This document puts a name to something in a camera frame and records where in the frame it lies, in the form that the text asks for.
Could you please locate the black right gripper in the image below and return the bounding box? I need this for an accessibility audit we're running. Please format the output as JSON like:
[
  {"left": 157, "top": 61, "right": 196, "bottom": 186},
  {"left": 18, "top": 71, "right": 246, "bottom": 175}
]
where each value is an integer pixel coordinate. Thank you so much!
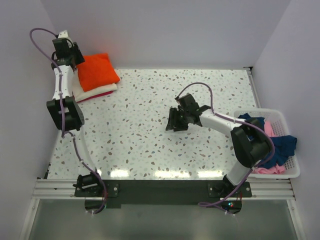
[{"left": 165, "top": 107, "right": 190, "bottom": 132}]

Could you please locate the orange t-shirt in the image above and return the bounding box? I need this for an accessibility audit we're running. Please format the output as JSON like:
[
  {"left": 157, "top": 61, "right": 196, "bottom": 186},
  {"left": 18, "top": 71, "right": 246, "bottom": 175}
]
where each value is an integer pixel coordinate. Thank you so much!
[{"left": 77, "top": 53, "right": 120, "bottom": 92}]

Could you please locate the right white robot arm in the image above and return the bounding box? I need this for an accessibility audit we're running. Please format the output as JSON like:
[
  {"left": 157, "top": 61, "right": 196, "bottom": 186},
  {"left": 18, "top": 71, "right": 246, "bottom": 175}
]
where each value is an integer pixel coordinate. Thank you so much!
[{"left": 165, "top": 94, "right": 275, "bottom": 197}]

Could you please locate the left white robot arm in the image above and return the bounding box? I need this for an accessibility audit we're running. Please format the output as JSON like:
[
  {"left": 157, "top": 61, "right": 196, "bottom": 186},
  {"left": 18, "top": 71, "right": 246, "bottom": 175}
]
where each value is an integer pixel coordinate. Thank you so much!
[{"left": 46, "top": 36, "right": 104, "bottom": 196}]

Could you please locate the folded cream t-shirt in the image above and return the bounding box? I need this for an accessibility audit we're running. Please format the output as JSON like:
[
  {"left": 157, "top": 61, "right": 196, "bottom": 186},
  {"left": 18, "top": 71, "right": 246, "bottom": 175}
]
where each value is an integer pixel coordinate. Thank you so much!
[{"left": 72, "top": 73, "right": 118, "bottom": 101}]

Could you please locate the folded magenta t-shirt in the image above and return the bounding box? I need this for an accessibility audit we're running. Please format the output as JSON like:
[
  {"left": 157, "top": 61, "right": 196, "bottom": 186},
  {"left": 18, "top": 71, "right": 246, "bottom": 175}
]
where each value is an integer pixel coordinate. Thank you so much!
[{"left": 76, "top": 91, "right": 114, "bottom": 103}]

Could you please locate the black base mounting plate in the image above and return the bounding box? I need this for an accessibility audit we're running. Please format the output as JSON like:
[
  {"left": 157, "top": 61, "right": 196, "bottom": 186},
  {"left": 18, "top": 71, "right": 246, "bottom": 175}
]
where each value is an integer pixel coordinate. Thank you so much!
[{"left": 74, "top": 179, "right": 253, "bottom": 215}]

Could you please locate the white perforated laundry basket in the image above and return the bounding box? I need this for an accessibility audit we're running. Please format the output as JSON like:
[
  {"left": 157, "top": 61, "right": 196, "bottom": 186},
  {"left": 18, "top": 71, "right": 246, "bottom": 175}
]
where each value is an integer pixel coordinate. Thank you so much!
[{"left": 233, "top": 108, "right": 301, "bottom": 179}]

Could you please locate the navy blue t-shirt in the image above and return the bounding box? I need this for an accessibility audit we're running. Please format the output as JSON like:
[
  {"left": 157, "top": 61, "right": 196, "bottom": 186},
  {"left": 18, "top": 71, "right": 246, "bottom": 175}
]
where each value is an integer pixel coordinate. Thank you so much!
[{"left": 237, "top": 112, "right": 298, "bottom": 169}]

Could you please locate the pink t-shirt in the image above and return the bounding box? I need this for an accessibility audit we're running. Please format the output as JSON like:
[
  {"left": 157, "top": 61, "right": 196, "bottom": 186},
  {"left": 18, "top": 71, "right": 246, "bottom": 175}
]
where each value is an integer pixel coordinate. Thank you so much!
[{"left": 253, "top": 121, "right": 288, "bottom": 175}]

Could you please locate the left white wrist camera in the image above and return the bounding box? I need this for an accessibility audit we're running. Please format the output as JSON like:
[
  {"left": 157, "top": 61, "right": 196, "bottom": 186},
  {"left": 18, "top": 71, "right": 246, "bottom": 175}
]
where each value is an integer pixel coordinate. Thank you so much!
[{"left": 58, "top": 30, "right": 69, "bottom": 39}]

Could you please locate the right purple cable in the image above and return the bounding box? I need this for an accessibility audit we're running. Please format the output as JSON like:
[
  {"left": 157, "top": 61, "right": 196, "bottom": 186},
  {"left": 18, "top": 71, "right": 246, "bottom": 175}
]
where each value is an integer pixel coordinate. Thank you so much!
[{"left": 174, "top": 82, "right": 276, "bottom": 209}]

